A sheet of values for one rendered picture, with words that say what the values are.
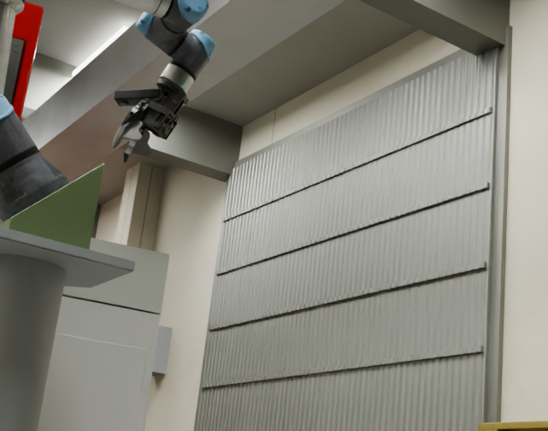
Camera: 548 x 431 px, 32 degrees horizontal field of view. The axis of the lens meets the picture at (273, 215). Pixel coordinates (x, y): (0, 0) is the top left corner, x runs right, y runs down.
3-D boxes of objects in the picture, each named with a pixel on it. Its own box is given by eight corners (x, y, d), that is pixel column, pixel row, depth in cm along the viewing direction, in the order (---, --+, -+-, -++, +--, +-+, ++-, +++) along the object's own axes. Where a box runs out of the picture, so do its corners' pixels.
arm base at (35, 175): (79, 177, 185) (53, 133, 184) (14, 215, 178) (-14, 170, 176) (57, 192, 198) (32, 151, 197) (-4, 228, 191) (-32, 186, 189)
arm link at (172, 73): (164, 59, 228) (173, 75, 236) (154, 74, 227) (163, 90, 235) (189, 72, 226) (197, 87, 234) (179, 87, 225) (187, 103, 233)
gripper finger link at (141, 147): (139, 170, 229) (155, 136, 227) (120, 160, 230) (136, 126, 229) (145, 171, 231) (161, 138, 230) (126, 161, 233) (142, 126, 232)
